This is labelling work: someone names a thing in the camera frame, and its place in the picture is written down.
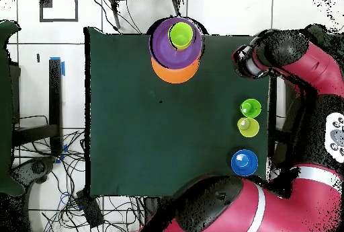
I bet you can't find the lime green cup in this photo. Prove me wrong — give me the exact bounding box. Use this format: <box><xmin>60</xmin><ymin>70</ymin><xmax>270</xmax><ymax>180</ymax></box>
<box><xmin>167</xmin><ymin>22</ymin><xmax>195</xmax><ymax>50</ymax></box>

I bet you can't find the large orange bowl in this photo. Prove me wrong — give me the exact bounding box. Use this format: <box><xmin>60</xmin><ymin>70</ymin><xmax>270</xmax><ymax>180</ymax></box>
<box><xmin>150</xmin><ymin>55</ymin><xmax>201</xmax><ymax>85</ymax></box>

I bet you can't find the purple bowl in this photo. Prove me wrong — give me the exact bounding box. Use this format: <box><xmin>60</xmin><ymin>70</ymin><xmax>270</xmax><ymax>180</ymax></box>
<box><xmin>148</xmin><ymin>16</ymin><xmax>204</xmax><ymax>71</ymax></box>

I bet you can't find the yellow cup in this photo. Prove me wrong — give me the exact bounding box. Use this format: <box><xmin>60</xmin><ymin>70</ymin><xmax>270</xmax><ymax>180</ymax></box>
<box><xmin>236</xmin><ymin>117</ymin><xmax>261</xmax><ymax>139</ymax></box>

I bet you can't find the blue bowl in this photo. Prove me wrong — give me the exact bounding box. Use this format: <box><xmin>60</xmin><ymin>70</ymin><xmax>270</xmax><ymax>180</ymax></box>
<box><xmin>230</xmin><ymin>149</ymin><xmax>259</xmax><ymax>177</ymax></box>

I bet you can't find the dark green table cloth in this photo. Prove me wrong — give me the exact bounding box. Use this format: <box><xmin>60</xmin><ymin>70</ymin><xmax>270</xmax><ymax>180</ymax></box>
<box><xmin>84</xmin><ymin>26</ymin><xmax>272</xmax><ymax>198</ymax></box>

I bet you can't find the blue tape strip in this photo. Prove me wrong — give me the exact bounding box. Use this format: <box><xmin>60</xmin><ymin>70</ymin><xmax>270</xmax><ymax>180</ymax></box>
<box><xmin>54</xmin><ymin>143</ymin><xmax>69</xmax><ymax>165</ymax></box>
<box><xmin>49</xmin><ymin>56</ymin><xmax>66</xmax><ymax>77</ymax></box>

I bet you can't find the black metal stand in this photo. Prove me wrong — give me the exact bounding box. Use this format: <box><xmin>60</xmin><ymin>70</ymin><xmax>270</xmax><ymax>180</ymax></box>
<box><xmin>11</xmin><ymin>58</ymin><xmax>63</xmax><ymax>157</ymax></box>

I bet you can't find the dark office chair base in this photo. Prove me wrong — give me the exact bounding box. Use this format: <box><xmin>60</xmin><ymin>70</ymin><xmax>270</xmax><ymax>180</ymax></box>
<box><xmin>11</xmin><ymin>155</ymin><xmax>56</xmax><ymax>185</ymax></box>

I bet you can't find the black square frame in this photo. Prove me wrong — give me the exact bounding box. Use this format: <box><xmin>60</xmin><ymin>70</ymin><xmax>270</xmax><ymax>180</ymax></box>
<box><xmin>39</xmin><ymin>0</ymin><xmax>79</xmax><ymax>24</ymax></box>

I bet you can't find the tangle of cables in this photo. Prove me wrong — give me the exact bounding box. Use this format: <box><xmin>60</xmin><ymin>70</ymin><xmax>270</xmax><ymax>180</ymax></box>
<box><xmin>13</xmin><ymin>114</ymin><xmax>146</xmax><ymax>232</ymax></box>

